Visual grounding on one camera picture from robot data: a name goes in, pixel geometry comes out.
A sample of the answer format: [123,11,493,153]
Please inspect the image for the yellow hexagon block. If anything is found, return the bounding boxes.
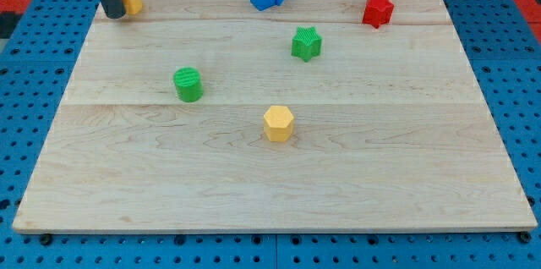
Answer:
[264,106,294,142]

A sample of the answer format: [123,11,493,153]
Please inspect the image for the wooden board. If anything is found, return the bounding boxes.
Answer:
[13,0,538,234]

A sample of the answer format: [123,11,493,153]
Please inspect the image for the green star block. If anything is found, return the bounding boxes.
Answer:
[291,26,322,63]

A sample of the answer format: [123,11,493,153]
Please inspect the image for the green cylinder block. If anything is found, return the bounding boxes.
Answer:
[172,67,204,102]

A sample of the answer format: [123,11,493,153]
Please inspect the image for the red star block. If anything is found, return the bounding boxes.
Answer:
[362,0,394,29]

